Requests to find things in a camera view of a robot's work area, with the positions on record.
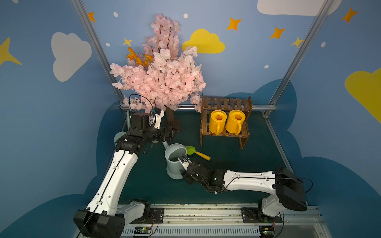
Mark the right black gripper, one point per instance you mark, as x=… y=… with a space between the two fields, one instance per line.
x=189 y=170

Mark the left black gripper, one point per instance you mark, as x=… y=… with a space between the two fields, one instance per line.
x=166 y=133

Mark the pale blue watering can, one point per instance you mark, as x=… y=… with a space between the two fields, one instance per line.
x=172 y=153

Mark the yellow watering can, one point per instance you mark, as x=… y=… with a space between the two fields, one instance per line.
x=235 y=121
x=217 y=122

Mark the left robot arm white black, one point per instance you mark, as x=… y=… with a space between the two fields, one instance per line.
x=100 y=218

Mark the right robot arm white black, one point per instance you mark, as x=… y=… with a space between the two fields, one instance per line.
x=285 y=189

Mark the sage green watering can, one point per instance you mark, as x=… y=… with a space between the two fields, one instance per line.
x=125 y=128

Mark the green yellow toy shovel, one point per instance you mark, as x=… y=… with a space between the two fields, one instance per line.
x=192 y=150

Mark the pink blossom artificial tree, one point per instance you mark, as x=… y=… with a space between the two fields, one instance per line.
x=162 y=77

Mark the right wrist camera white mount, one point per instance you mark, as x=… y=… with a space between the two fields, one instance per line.
x=184 y=160

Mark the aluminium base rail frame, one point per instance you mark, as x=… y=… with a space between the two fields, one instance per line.
x=225 y=221

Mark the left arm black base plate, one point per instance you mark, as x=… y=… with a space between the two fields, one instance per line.
x=155 y=214

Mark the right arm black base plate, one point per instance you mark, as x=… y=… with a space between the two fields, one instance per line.
x=251 y=215

